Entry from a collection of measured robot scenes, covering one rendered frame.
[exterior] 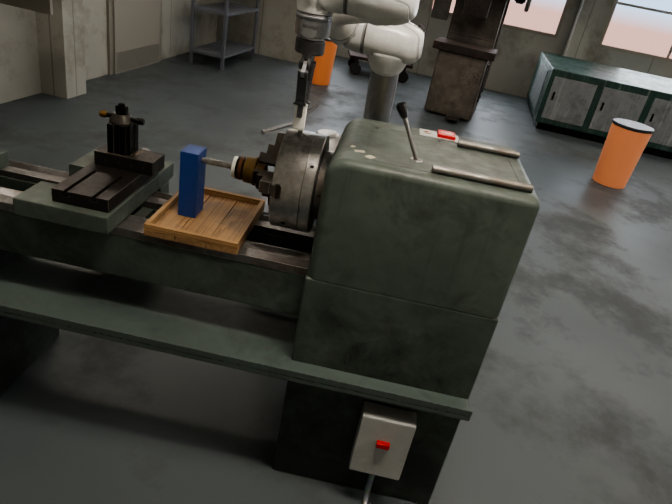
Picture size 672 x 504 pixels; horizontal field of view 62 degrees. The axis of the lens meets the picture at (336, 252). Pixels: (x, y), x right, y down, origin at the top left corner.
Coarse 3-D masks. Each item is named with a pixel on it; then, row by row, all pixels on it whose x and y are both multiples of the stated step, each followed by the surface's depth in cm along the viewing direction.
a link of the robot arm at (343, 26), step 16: (352, 0) 130; (368, 0) 129; (384, 0) 129; (400, 0) 129; (416, 0) 131; (336, 16) 161; (352, 16) 154; (368, 16) 132; (384, 16) 131; (400, 16) 131; (336, 32) 174; (352, 32) 180
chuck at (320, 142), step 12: (312, 144) 168; (324, 144) 169; (312, 156) 166; (312, 168) 166; (312, 180) 165; (312, 192) 165; (300, 204) 167; (312, 204) 172; (300, 216) 170; (300, 228) 176
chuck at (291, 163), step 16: (288, 144) 167; (304, 144) 168; (288, 160) 165; (304, 160) 165; (288, 176) 165; (288, 192) 166; (272, 208) 170; (288, 208) 168; (272, 224) 179; (288, 224) 175
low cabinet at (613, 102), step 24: (552, 72) 736; (576, 72) 739; (600, 72) 783; (624, 72) 832; (528, 96) 901; (552, 96) 747; (576, 96) 741; (600, 96) 735; (624, 96) 728; (648, 96) 722; (552, 120) 762; (576, 120) 754; (600, 120) 747; (648, 120) 734; (648, 144) 747
